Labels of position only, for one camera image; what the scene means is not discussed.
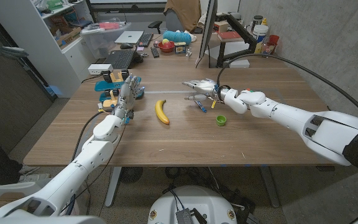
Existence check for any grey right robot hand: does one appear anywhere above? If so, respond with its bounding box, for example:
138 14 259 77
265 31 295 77
181 78 226 103

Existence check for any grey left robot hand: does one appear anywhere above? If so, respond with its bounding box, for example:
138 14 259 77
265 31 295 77
110 73 145 121

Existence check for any yellow banana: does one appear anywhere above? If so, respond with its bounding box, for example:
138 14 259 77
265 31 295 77
154 99 170 126

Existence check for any blue marker pen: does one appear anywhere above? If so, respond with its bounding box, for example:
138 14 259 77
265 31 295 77
194 98 208 114

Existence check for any white power strip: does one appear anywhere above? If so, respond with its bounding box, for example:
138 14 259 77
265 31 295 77
88 63 114 76

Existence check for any large black keyboard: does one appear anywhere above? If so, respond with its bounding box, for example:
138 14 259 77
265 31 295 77
103 50 136 70

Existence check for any flat white box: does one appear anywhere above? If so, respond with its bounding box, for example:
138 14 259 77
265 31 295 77
228 58 250 69

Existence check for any red book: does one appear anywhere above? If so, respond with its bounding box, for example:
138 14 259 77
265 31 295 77
218 30 244 42

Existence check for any red bowl with fruit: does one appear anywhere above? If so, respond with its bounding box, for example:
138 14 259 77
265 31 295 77
157 39 176 54

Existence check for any teal yarn roll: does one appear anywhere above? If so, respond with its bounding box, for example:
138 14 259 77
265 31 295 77
162 30 193 45

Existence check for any clear plastic storage bin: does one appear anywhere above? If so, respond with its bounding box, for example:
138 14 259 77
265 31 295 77
81 21 132 60

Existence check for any silver laptop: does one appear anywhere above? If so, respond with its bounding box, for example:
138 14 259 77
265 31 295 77
114 30 145 45

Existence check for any small black keyboard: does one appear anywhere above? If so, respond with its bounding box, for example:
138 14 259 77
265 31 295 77
137 32 154 48

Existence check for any small brown box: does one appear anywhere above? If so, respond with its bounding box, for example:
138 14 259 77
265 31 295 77
213 21 229 34

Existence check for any black computer monitor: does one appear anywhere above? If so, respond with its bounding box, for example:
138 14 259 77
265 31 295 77
197 0 219 60

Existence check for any clear glass jar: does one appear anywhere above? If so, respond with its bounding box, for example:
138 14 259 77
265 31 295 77
261 42 276 58

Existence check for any pink packet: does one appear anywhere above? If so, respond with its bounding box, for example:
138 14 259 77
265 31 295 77
99 22 121 30

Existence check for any white plastic tub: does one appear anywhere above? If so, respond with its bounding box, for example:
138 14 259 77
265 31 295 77
252 24 269 44

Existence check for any grey office chair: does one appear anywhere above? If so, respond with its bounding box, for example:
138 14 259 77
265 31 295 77
147 8 186 34

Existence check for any black floor fan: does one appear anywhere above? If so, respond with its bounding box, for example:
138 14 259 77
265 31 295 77
119 166 144 184

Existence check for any brown jacket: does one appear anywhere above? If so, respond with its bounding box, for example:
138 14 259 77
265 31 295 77
163 0 202 34

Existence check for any black-lidded jar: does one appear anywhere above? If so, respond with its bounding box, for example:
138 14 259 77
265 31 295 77
250 15 264 32

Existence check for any cardboard box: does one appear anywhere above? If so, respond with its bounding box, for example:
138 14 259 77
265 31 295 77
50 26 83 48

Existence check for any grey table leg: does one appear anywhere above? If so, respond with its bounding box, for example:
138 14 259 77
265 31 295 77
104 167 122 208
259 166 281 208

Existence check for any white shelf cabinet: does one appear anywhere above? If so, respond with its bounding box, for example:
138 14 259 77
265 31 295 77
0 0 98 99

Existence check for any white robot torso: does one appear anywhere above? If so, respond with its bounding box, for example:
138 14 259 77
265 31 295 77
147 185 238 224

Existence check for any white shoe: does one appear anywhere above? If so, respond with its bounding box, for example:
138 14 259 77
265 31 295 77
19 173 51 184
19 164 40 175

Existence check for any grey handheld device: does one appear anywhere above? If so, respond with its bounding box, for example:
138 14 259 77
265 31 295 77
0 29 30 60

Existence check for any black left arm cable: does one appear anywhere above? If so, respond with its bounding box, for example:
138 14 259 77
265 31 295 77
71 111 105 162

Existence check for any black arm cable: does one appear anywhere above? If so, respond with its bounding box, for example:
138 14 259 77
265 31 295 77
216 53 358 130
71 111 105 162

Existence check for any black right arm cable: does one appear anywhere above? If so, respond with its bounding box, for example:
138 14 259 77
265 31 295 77
216 53 358 130

